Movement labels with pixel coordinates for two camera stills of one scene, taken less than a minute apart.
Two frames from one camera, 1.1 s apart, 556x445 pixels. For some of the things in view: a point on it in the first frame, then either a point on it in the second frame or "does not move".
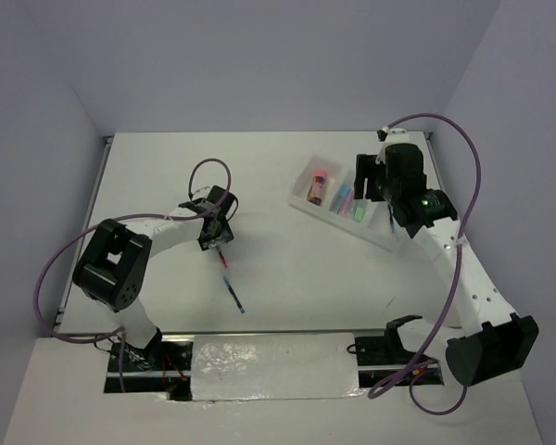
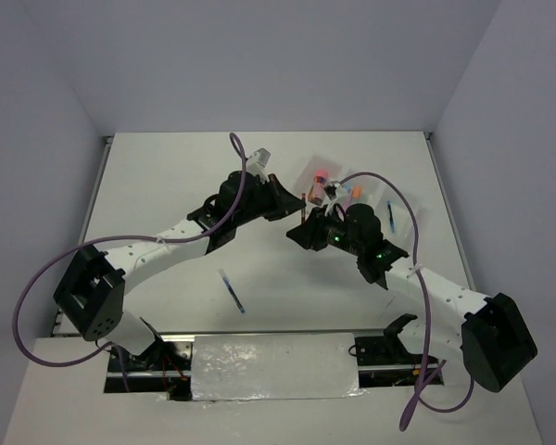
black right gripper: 367,168 -> 310,234
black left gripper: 224,236 -> 284,203
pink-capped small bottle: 317,189 does not move
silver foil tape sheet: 241,366 does not move
